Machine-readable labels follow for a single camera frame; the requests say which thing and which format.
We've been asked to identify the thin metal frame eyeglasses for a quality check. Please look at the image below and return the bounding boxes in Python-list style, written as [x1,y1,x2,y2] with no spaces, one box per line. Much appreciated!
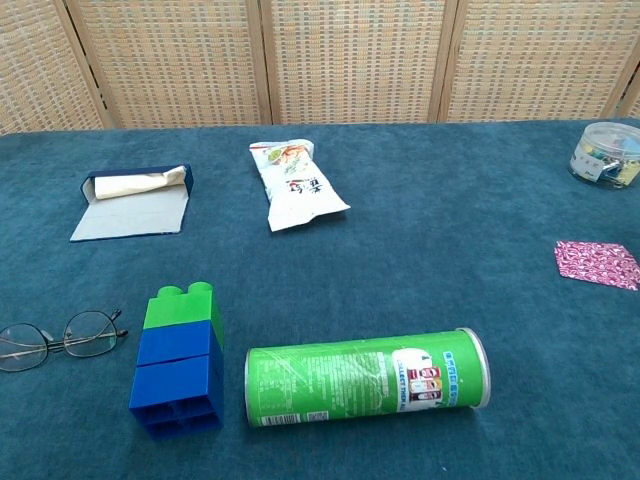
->
[0,308,129,373]

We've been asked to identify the blue carpet table cover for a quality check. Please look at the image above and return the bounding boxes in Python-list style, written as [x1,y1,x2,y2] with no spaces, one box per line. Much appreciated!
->
[0,117,640,480]

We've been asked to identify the clear jar of binder clips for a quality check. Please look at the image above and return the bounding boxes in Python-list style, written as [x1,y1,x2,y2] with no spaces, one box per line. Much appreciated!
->
[568,121,640,190]

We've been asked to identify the white snack bag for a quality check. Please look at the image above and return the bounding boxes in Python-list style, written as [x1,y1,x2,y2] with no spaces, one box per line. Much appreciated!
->
[249,139,352,233]

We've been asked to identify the green toy building block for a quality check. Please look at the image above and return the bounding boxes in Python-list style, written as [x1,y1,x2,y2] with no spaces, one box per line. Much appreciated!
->
[142,281,225,351]

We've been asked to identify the green chip can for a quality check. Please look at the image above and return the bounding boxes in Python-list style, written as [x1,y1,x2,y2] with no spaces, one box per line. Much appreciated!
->
[244,327,492,429]

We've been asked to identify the woven folding screen panel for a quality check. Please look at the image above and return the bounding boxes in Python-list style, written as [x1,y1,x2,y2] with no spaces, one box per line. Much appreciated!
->
[613,74,640,120]
[438,0,640,124]
[257,0,459,126]
[52,0,274,130]
[0,0,115,135]

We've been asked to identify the cream paper sheet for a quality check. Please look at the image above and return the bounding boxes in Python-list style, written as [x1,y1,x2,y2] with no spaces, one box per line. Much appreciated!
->
[93,167,187,201]

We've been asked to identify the blue toy building block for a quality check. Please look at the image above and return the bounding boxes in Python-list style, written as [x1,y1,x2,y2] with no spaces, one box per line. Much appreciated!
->
[135,319,225,369]
[128,349,225,441]

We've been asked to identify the open blue cardboard box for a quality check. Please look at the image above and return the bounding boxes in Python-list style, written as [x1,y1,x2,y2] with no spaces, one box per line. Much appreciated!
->
[69,163,195,243]

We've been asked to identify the pink patterned paper square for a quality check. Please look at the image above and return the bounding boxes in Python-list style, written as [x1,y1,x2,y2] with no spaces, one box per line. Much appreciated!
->
[554,240,640,292]

